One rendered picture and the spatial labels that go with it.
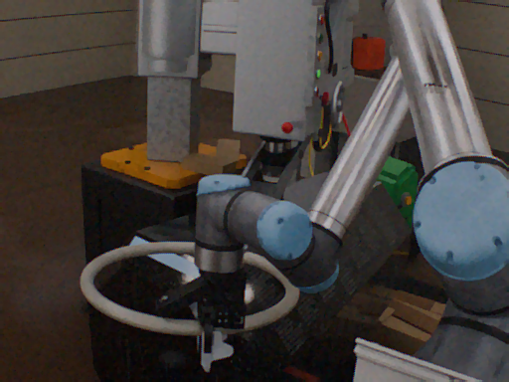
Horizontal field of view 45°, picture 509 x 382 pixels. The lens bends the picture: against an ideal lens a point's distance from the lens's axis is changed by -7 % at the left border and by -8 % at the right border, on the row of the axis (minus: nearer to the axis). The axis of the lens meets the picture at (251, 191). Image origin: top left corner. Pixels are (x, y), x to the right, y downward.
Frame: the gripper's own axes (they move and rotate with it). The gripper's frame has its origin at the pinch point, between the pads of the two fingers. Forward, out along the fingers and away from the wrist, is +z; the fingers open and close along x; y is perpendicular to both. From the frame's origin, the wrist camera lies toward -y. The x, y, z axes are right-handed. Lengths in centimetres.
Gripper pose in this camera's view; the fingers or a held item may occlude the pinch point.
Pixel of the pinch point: (202, 359)
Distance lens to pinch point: 129.1
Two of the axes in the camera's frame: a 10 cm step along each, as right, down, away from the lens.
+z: -0.8, 9.6, 2.6
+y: 9.8, 0.2, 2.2
